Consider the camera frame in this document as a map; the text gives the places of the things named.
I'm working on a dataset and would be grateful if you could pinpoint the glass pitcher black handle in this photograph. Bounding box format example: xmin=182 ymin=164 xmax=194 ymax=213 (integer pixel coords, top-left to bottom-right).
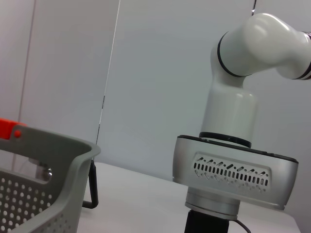
xmin=28 ymin=157 xmax=99 ymax=209

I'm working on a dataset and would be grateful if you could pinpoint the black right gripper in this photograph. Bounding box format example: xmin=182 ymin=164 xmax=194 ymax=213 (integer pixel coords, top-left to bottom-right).
xmin=184 ymin=210 xmax=230 ymax=233

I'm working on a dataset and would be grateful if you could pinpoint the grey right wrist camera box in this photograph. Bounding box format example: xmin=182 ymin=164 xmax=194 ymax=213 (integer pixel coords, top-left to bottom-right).
xmin=173 ymin=135 xmax=299 ymax=211

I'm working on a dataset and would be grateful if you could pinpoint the orange basket handle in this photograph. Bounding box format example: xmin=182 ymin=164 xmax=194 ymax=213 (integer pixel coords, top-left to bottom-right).
xmin=0 ymin=118 xmax=27 ymax=141

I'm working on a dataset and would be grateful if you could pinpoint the grey perforated storage basket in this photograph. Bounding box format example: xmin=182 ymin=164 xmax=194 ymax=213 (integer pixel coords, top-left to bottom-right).
xmin=0 ymin=125 xmax=102 ymax=233

